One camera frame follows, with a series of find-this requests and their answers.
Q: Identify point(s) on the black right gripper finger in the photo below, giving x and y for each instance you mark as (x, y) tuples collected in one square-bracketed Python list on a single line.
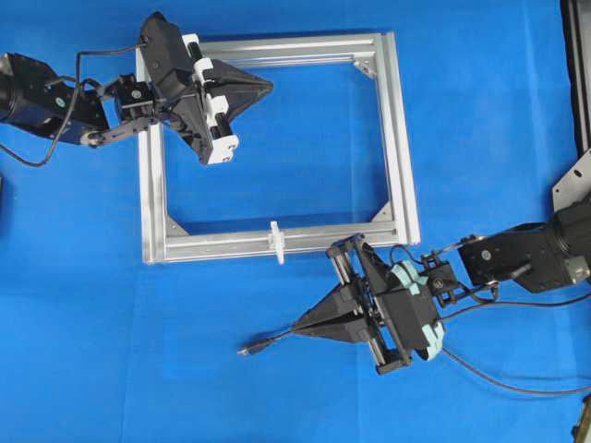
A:
[(353, 330), (343, 306)]

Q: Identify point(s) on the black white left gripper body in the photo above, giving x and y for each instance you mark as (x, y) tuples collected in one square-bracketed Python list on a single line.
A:
[(202, 116)]

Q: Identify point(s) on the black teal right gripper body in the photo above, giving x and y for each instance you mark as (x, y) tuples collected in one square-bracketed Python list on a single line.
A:
[(344, 255)]

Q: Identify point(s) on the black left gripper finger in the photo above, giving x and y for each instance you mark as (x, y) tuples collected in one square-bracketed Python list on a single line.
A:
[(240, 97), (225, 75)]

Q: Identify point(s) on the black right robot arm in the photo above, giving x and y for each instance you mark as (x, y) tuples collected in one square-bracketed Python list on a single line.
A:
[(540, 256)]

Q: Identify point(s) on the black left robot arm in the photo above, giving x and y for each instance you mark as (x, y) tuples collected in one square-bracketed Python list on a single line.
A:
[(79, 111)]

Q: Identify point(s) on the black metal stand right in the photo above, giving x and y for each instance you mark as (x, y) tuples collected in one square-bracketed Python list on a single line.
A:
[(574, 185)]

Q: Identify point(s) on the yellowish object bottom right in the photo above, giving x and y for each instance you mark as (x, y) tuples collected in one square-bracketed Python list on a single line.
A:
[(581, 432)]

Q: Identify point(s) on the blue table cloth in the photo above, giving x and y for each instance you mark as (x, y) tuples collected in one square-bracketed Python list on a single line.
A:
[(96, 346)]

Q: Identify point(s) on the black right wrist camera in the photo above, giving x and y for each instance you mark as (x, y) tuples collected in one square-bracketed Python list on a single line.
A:
[(404, 302)]

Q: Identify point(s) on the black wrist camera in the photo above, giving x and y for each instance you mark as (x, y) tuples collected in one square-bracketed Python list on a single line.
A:
[(404, 302), (165, 56)]

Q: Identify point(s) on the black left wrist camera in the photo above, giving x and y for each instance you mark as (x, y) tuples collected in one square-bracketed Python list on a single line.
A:
[(165, 56)]

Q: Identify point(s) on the white string loop holder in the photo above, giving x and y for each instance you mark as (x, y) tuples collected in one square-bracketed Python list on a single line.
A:
[(277, 242)]

